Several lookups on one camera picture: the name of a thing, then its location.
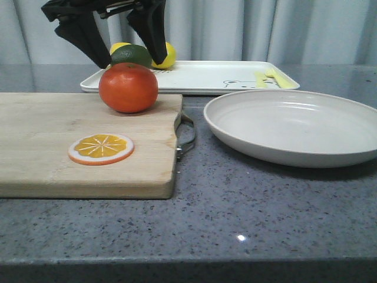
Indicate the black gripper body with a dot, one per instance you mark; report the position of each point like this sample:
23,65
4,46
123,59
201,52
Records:
64,10

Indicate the yellow plastic fork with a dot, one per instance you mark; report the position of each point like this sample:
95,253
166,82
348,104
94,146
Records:
281,81

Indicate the beige round plate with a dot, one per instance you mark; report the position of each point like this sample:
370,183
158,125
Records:
295,128

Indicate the green lime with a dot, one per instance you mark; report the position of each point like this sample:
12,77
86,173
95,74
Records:
131,53

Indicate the orange slice toy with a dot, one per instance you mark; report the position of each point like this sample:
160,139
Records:
101,149

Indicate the right yellow lemon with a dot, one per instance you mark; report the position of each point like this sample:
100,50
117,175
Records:
170,59

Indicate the left yellow lemon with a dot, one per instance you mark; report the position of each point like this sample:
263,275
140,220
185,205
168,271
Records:
118,45

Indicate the orange tangerine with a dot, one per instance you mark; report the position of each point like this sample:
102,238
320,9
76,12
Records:
128,88

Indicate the wooden cutting board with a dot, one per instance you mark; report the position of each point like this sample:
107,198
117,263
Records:
56,145

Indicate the white bear-print tray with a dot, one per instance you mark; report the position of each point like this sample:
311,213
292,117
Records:
214,77

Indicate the yellow lemon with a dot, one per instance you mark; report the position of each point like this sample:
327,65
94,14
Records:
170,59
118,45

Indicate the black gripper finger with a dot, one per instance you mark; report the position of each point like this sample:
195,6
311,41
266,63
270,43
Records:
81,31
147,20

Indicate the grey curtain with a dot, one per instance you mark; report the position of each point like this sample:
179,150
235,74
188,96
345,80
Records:
280,32

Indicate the yellow plastic knife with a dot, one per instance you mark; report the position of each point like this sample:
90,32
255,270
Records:
260,79

